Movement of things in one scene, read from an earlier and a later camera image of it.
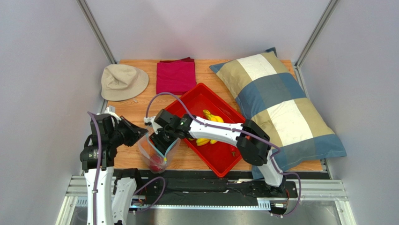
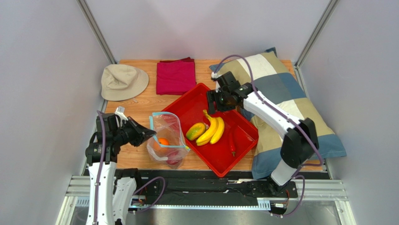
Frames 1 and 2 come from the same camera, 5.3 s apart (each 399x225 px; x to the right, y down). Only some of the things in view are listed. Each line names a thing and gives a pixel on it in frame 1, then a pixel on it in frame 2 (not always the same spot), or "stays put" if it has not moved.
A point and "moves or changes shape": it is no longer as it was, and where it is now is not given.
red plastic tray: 221,157 stays put
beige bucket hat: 121,82 stays put
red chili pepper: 233,151 stays put
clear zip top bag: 154,159 moves or changes shape
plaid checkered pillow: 270,94 stays put
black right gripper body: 162,137 to 218,98
